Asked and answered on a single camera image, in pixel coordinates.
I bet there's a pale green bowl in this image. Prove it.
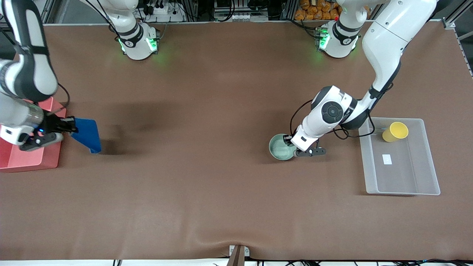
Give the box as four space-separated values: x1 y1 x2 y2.
269 133 297 161

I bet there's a blue cloth with grey edge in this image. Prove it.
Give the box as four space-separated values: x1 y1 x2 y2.
70 118 102 154

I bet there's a yellow cup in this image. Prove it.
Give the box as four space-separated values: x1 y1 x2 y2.
382 122 409 143

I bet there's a pink plastic bin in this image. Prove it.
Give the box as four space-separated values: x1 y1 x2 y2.
0 97 67 173

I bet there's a brown table mat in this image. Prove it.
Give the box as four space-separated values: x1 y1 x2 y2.
0 20 473 261

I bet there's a clear plastic bin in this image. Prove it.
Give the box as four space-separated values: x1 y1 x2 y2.
358 117 441 196

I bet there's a white terminal block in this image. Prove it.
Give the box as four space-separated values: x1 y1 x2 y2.
214 12 269 22

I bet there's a pile of orange objects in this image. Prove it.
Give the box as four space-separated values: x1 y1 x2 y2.
295 0 341 21

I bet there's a white power strip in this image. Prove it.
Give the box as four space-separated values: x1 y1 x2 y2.
143 2 184 23

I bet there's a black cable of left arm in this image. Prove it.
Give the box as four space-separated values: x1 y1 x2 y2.
289 99 394 140

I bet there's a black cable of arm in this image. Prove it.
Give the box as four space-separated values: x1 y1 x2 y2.
55 83 71 109
289 99 394 140

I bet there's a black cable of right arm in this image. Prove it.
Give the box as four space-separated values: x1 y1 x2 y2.
55 83 71 109

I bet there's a metal clamp bracket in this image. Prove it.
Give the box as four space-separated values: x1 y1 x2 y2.
229 245 250 266

